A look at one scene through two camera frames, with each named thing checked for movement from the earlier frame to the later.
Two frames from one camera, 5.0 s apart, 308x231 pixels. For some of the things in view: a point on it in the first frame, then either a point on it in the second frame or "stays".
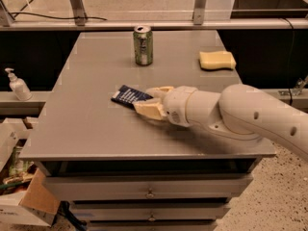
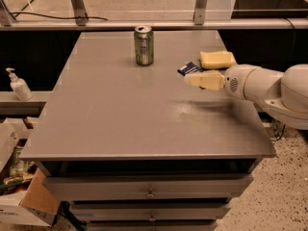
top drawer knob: (149, 194) stays
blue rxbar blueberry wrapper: (129, 95) → (190, 68)
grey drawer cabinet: (120, 171) stays
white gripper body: (177, 106) → (235, 82)
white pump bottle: (18, 87) stays
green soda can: (142, 38) stays
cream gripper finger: (153, 110) → (211, 80)
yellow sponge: (212, 61) stays
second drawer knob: (151, 218) stays
